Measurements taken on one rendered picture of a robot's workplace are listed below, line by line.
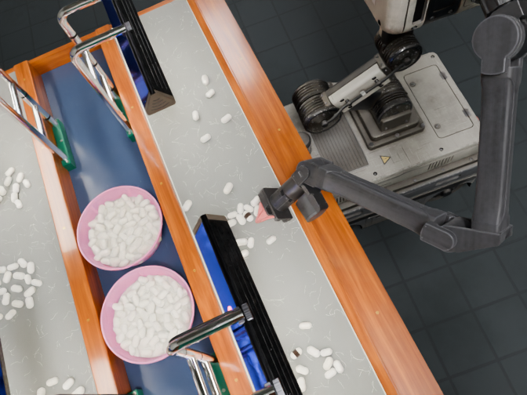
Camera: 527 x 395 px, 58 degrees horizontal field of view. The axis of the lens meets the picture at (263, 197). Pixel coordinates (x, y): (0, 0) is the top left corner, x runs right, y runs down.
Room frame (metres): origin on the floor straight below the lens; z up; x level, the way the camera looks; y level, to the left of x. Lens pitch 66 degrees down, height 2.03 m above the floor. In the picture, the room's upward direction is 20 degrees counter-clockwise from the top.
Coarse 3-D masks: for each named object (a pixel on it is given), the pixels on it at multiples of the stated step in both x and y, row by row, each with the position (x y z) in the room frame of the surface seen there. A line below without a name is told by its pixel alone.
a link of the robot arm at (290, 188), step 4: (288, 180) 0.52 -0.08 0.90; (292, 180) 0.51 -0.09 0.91; (284, 184) 0.52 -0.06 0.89; (288, 184) 0.51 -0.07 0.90; (292, 184) 0.50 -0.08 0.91; (296, 184) 0.50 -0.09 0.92; (284, 188) 0.51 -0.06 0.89; (288, 188) 0.50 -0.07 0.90; (292, 188) 0.50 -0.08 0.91; (296, 188) 0.49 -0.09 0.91; (300, 188) 0.48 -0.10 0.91; (284, 192) 0.51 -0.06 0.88; (288, 192) 0.49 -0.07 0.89; (292, 192) 0.49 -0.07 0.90; (296, 192) 0.48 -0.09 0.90; (300, 192) 0.48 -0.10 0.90; (304, 192) 0.48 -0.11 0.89; (288, 196) 0.49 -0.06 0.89; (292, 196) 0.48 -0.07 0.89; (296, 196) 0.48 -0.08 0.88; (300, 196) 0.48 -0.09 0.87
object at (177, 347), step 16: (224, 320) 0.19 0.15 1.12; (240, 320) 0.18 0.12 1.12; (176, 336) 0.19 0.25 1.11; (192, 336) 0.18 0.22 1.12; (208, 336) 0.17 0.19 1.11; (176, 352) 0.17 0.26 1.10; (192, 352) 0.18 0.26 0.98; (192, 368) 0.15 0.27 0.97; (208, 368) 0.15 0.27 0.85; (224, 384) 0.12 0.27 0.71
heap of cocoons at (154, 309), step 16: (128, 288) 0.46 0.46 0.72; (144, 288) 0.43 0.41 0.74; (160, 288) 0.42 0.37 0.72; (176, 288) 0.40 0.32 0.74; (128, 304) 0.41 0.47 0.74; (144, 304) 0.39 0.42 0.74; (160, 304) 0.38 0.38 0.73; (176, 304) 0.36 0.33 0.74; (128, 320) 0.36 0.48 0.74; (144, 320) 0.35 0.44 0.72; (160, 320) 0.33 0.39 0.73; (176, 320) 0.31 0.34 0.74; (128, 336) 0.32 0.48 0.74; (144, 336) 0.30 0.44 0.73; (160, 336) 0.29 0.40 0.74; (144, 352) 0.26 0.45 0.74; (160, 352) 0.25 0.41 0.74
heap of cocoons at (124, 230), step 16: (112, 208) 0.72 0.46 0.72; (128, 208) 0.70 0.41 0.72; (144, 208) 0.68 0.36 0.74; (96, 224) 0.68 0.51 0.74; (112, 224) 0.66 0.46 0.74; (128, 224) 0.64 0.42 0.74; (144, 224) 0.63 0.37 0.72; (96, 240) 0.64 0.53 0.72; (112, 240) 0.61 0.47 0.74; (128, 240) 0.59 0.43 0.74; (144, 240) 0.58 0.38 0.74; (160, 240) 0.57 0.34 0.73; (96, 256) 0.58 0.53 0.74; (112, 256) 0.57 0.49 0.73; (128, 256) 0.54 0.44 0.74
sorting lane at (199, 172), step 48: (192, 48) 1.21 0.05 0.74; (192, 96) 1.01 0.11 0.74; (192, 144) 0.83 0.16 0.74; (240, 144) 0.77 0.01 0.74; (192, 192) 0.67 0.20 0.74; (240, 192) 0.62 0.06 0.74; (288, 240) 0.42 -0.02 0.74; (288, 288) 0.29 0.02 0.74; (288, 336) 0.17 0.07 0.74; (336, 336) 0.13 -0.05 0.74; (336, 384) 0.02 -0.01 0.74
